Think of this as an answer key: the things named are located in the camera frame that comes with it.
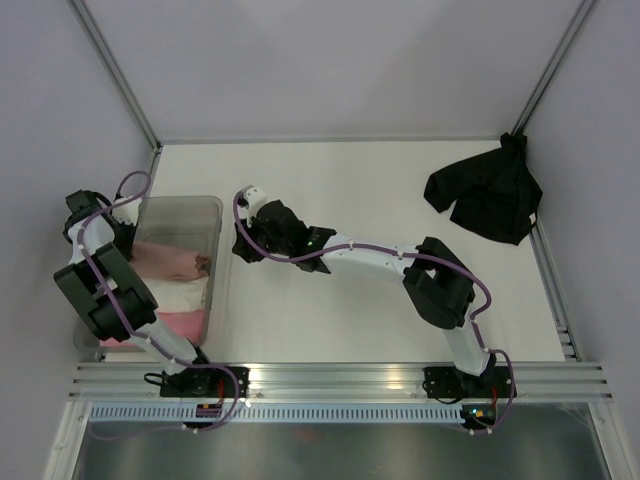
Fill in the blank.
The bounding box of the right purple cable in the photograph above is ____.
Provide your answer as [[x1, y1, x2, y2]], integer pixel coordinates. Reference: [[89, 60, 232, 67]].
[[232, 192, 516, 436]]

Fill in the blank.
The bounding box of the white slotted cable duct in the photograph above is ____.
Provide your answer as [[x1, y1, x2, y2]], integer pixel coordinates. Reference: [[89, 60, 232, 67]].
[[87, 403, 496, 425]]

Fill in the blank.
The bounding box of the aluminium frame rail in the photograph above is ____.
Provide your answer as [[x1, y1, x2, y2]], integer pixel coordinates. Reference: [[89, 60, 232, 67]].
[[68, 362, 613, 403]]

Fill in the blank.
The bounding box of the clear plastic bin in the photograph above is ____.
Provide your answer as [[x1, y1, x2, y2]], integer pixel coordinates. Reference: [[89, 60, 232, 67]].
[[66, 196, 223, 346]]

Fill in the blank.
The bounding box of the rolled white t-shirt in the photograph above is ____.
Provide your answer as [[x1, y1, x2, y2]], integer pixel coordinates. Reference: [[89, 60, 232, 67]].
[[143, 277, 209, 314]]

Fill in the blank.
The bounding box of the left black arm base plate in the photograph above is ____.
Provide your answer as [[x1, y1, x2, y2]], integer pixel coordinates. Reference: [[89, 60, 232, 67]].
[[159, 366, 250, 399]]

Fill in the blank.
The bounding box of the rolled bright pink t-shirt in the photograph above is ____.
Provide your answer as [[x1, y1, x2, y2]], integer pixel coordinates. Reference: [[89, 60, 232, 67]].
[[98, 310, 205, 349]]

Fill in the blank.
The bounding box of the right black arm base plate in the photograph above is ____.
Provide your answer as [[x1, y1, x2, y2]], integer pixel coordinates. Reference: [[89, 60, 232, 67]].
[[422, 366, 515, 401]]

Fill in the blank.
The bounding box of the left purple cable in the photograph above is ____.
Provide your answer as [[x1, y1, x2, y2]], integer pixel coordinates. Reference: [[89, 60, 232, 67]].
[[79, 170, 251, 441]]

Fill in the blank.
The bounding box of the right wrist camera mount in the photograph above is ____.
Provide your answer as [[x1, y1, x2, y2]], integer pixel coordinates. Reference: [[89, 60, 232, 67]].
[[238, 185, 268, 224]]

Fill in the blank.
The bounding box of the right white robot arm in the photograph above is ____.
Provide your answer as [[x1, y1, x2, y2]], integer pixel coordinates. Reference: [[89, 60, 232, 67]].
[[232, 187, 495, 395]]

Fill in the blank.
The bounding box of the dusty pink t-shirt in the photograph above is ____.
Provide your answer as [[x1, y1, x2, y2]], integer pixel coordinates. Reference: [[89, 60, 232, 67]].
[[130, 242, 211, 281]]

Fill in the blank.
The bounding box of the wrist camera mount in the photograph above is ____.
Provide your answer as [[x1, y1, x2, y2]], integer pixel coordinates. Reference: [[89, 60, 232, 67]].
[[111, 199, 141, 226], [238, 185, 268, 224]]

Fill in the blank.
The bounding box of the black t-shirt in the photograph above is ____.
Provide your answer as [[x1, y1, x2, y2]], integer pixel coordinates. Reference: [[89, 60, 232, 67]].
[[424, 133, 543, 245]]

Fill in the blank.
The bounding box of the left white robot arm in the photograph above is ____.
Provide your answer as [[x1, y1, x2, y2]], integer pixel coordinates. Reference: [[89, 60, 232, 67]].
[[54, 190, 218, 396]]

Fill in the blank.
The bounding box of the purple cable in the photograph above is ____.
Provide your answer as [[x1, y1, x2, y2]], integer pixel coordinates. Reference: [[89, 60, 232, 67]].
[[232, 192, 516, 436], [79, 170, 251, 441]]

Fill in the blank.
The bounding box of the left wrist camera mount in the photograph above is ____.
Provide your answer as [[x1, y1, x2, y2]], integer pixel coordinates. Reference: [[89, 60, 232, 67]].
[[111, 199, 141, 226]]

